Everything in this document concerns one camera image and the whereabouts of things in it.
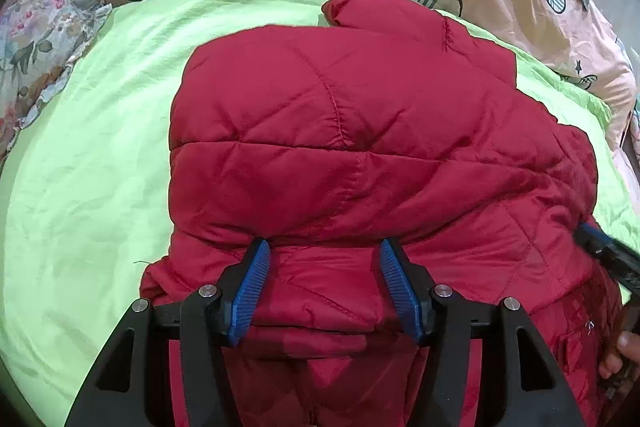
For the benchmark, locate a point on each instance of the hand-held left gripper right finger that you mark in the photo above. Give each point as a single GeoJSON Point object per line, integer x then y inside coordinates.
{"type": "Point", "coordinates": [397, 287]}

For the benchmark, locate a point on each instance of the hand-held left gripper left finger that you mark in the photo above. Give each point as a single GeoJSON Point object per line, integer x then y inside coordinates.
{"type": "Point", "coordinates": [250, 287]}

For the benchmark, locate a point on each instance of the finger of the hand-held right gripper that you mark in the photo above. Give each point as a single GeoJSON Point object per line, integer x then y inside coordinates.
{"type": "Point", "coordinates": [607, 254]}

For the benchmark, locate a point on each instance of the red quilted jacket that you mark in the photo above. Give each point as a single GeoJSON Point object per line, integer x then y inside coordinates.
{"type": "Point", "coordinates": [325, 132]}

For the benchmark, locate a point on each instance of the person's right hand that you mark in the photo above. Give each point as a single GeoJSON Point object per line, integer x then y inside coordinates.
{"type": "Point", "coordinates": [622, 349]}

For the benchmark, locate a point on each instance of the light green bed sheet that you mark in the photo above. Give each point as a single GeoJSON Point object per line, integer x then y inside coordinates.
{"type": "Point", "coordinates": [100, 157]}

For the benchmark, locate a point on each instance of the floral ruffled pillow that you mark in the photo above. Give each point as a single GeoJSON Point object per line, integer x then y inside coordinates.
{"type": "Point", "coordinates": [40, 32]}

